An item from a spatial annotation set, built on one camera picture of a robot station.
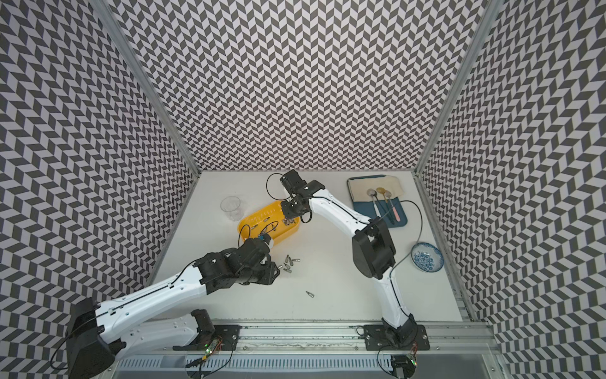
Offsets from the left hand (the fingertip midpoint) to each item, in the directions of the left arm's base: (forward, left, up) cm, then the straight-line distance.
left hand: (274, 275), depth 76 cm
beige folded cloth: (+44, -34, -8) cm, 56 cm away
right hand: (+23, -4, +1) cm, 23 cm away
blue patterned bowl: (+10, -56, -9) cm, 58 cm away
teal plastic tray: (+32, -47, -10) cm, 58 cm away
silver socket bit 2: (+10, -3, -11) cm, 15 cm away
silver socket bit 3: (+6, -3, -11) cm, 12 cm away
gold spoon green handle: (+43, -46, -9) cm, 64 cm away
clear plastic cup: (+33, +23, -8) cm, 41 cm away
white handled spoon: (+41, -40, -8) cm, 58 cm away
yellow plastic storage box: (+27, +6, -10) cm, 29 cm away
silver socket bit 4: (-3, -12, -11) cm, 17 cm away
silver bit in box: (+28, +7, -9) cm, 30 cm away
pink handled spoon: (+41, -48, -9) cm, 63 cm away
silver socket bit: (+10, -7, -11) cm, 16 cm away
